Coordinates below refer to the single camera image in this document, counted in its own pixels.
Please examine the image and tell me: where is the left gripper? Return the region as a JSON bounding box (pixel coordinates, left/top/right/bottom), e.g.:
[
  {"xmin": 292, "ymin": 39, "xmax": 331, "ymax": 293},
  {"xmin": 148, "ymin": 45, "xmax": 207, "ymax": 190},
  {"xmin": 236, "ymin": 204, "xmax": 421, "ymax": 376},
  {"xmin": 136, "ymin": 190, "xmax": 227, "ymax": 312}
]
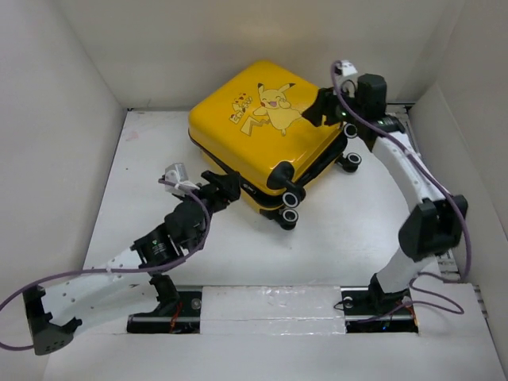
[{"xmin": 176, "ymin": 171, "xmax": 241, "ymax": 225}]

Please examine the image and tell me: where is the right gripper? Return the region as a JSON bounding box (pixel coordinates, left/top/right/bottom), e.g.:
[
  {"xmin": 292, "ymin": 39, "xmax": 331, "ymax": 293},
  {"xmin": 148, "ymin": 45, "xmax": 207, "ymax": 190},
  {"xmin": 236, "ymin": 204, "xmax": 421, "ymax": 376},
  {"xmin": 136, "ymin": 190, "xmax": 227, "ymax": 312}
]
[{"xmin": 301, "ymin": 82, "xmax": 365, "ymax": 128}]

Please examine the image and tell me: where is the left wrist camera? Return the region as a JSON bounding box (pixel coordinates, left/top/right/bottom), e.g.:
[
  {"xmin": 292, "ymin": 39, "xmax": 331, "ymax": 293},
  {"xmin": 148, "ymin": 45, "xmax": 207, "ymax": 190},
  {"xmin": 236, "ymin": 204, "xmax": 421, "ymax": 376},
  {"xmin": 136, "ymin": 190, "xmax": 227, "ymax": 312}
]
[{"xmin": 161, "ymin": 163, "xmax": 198, "ymax": 196}]

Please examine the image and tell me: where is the purple cable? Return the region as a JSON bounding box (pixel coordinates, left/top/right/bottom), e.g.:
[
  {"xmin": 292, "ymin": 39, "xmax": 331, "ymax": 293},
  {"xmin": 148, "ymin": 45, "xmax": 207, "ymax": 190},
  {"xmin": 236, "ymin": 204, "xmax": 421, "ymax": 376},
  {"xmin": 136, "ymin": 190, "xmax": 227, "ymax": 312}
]
[
  {"xmin": 329, "ymin": 60, "xmax": 473, "ymax": 325},
  {"xmin": 0, "ymin": 178, "xmax": 211, "ymax": 352}
]

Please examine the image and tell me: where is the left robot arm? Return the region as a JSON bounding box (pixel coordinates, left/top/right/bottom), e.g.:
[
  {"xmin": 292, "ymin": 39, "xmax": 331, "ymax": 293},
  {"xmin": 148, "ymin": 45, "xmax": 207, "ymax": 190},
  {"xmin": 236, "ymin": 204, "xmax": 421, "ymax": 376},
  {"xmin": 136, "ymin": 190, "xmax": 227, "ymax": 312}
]
[{"xmin": 22, "ymin": 168, "xmax": 241, "ymax": 356}]

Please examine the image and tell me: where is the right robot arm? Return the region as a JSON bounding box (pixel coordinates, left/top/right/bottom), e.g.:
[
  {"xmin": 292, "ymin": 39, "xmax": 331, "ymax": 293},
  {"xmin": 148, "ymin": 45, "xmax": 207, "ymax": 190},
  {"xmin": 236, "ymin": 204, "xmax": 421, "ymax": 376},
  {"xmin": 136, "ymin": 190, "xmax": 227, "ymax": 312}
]
[{"xmin": 303, "ymin": 67, "xmax": 472, "ymax": 320}]

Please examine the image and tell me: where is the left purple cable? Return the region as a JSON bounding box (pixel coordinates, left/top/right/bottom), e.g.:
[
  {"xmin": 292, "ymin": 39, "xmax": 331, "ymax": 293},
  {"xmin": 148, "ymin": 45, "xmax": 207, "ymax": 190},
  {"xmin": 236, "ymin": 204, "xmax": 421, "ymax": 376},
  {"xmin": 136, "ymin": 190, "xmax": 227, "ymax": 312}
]
[{"xmin": 0, "ymin": 178, "xmax": 211, "ymax": 352}]

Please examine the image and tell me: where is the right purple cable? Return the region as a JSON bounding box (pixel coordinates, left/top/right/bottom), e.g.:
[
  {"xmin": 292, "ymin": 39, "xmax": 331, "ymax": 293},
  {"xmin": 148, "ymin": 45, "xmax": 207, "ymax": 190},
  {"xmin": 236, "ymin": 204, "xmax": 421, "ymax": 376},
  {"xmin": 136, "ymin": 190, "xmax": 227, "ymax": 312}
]
[{"xmin": 329, "ymin": 60, "xmax": 473, "ymax": 325}]

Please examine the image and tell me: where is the yellow hard-shell suitcase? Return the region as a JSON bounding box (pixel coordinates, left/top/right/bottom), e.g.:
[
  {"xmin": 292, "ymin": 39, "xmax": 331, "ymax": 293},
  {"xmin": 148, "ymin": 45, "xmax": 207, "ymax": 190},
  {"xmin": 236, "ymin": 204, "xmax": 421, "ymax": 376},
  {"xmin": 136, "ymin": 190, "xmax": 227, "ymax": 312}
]
[{"xmin": 188, "ymin": 60, "xmax": 361, "ymax": 230}]

